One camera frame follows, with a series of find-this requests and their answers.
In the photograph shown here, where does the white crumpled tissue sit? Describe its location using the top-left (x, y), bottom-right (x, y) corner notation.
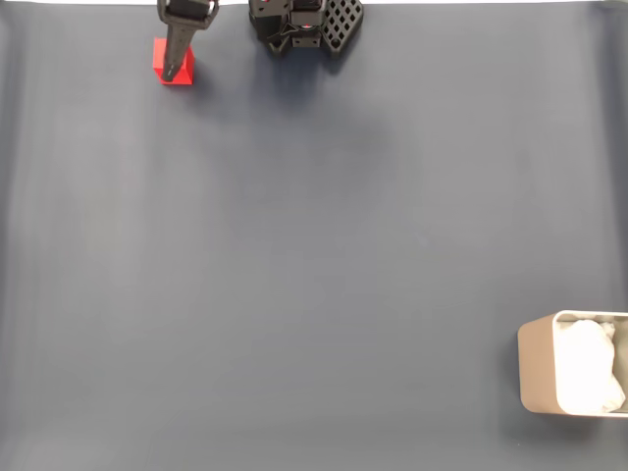
top-left (555, 318), bottom-right (628, 415)

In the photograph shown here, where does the beige box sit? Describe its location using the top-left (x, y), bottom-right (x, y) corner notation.
top-left (517, 309), bottom-right (628, 419)

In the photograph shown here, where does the red cube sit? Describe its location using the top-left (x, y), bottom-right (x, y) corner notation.
top-left (152, 37), bottom-right (196, 87)

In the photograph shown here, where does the blue grey table mat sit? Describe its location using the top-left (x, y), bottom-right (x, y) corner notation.
top-left (0, 3), bottom-right (628, 471)

